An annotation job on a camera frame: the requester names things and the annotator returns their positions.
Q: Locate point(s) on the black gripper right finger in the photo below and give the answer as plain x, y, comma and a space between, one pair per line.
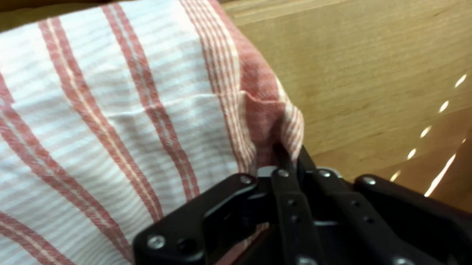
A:
393, 221

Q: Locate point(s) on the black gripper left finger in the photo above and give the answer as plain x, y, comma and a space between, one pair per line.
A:
226, 221

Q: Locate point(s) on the red white striped cloth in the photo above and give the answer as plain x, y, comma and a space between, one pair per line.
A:
123, 123

